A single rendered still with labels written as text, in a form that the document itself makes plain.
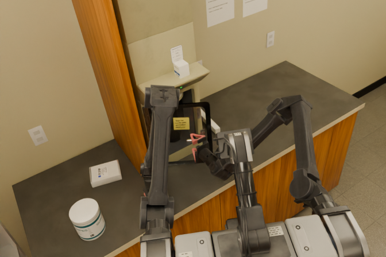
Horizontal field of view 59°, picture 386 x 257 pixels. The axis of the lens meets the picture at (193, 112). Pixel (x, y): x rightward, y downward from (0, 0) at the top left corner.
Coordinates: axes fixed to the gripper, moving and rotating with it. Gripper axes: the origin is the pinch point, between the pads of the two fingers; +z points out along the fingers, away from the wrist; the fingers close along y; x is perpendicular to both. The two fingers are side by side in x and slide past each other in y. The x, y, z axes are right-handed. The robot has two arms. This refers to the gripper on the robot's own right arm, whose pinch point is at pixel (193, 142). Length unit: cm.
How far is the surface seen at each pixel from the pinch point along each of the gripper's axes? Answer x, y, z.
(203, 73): -12.5, 30.9, 6.2
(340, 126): -104, -40, -10
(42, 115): 55, 7, 60
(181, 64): -4.2, 36.9, 10.6
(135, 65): 14.0, 40.4, 17.5
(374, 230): -114, -120, -49
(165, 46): -1.3, 44.0, 17.5
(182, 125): 0.6, 6.4, 7.1
